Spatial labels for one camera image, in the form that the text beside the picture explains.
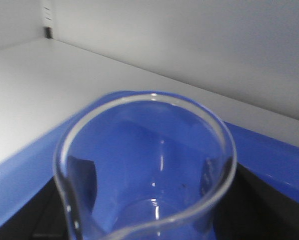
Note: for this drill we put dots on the clear glass beaker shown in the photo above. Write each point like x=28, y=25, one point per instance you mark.
x=144, y=166

